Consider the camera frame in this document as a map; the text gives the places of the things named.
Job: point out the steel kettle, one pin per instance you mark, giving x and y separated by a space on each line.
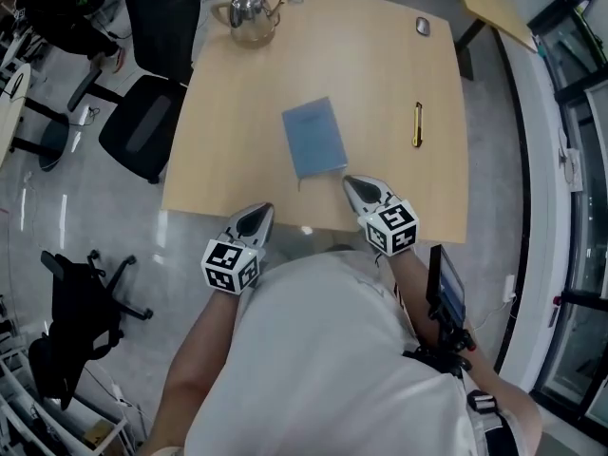
252 17

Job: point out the person's left forearm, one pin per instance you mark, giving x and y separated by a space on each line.
190 373

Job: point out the round white table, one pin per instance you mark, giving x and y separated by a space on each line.
12 107

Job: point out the white metal shelf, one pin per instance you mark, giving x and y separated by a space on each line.
33 421

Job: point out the small black monitor screen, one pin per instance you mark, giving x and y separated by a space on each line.
449 283

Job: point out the grey computer mouse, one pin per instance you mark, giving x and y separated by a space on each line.
423 25

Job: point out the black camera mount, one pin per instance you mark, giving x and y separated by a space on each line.
451 345

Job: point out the yellow utility knife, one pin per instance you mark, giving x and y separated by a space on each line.
417 124

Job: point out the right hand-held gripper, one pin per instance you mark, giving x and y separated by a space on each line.
387 228

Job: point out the person's right forearm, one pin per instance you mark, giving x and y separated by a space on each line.
475 378

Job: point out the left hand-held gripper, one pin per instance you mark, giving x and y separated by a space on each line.
237 254

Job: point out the wooden side table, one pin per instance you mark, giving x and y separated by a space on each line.
489 3

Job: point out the person's white shirt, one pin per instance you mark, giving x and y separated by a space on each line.
328 364

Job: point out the black tipped office chair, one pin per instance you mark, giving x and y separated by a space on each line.
81 311

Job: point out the blue notebook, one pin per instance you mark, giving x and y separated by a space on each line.
313 136

